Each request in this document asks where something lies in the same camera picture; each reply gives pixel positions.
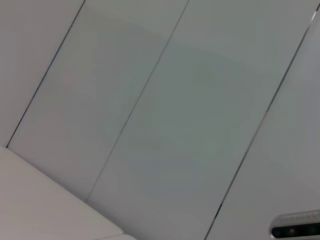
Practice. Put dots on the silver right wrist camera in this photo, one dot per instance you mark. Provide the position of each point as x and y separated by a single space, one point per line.
297 225

